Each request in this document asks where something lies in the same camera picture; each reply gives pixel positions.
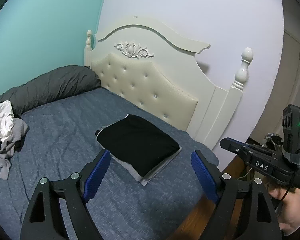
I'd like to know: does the folded grey clothes stack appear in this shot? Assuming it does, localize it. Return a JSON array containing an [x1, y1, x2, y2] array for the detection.
[[95, 113, 183, 186]]

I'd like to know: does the person's right hand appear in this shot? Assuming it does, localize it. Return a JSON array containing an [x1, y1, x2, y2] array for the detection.
[[277, 189, 300, 239]]

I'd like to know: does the black long-sleeve sweater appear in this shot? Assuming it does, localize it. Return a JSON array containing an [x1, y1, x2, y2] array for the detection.
[[97, 114, 180, 178]]

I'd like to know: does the cream tufted bed headboard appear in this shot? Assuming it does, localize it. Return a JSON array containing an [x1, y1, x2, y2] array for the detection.
[[84, 16, 254, 149]]

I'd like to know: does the black tracker camera box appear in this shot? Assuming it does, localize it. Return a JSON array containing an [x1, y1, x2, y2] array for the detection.
[[282, 104, 300, 166]]

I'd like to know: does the blue patterned bed cover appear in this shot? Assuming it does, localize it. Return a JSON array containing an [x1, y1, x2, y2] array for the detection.
[[0, 88, 219, 239]]

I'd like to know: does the white crumpled garment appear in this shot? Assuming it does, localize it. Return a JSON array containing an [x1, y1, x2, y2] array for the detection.
[[0, 100, 14, 142]]

